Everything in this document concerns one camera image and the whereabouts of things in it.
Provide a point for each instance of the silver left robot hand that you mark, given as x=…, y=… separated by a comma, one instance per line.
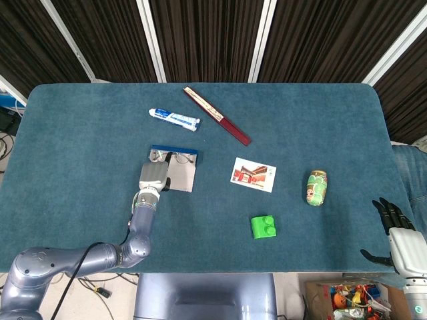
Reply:
x=153, y=175

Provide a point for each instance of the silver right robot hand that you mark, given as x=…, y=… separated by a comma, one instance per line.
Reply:
x=408, y=253

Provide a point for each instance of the blue box with flap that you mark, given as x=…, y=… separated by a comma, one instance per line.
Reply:
x=181, y=176

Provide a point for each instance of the thin-framed eyeglasses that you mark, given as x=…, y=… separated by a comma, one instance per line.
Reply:
x=181, y=157

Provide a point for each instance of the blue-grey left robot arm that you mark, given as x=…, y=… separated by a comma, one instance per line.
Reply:
x=141, y=226

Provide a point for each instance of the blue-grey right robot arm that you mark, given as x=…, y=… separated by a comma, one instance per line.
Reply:
x=417, y=300

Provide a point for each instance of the white blue toothpaste tube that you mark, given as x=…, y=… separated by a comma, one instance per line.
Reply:
x=175, y=118

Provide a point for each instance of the teal table cloth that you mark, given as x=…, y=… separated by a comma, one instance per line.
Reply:
x=100, y=116

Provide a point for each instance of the dark red folded fan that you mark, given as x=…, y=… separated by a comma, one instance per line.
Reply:
x=230, y=128

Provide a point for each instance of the red building postcard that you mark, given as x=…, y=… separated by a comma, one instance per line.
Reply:
x=253, y=175

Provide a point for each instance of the cardboard box of toys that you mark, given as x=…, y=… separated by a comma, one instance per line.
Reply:
x=317, y=300

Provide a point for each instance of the green painted doll figure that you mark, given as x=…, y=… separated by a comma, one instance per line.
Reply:
x=317, y=188

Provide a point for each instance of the bright green toy block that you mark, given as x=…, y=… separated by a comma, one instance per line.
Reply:
x=262, y=228

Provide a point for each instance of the black floor plug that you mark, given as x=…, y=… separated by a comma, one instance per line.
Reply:
x=103, y=292

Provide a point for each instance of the blue-grey robot torso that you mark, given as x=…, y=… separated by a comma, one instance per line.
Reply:
x=200, y=296

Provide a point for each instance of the dark brown pleated curtain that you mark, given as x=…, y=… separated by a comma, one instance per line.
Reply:
x=207, y=33

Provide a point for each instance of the black device box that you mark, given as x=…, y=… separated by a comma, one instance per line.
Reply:
x=8, y=121

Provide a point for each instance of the white metal frame post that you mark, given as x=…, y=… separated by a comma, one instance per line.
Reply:
x=151, y=40
x=66, y=36
x=397, y=46
x=262, y=40
x=13, y=90

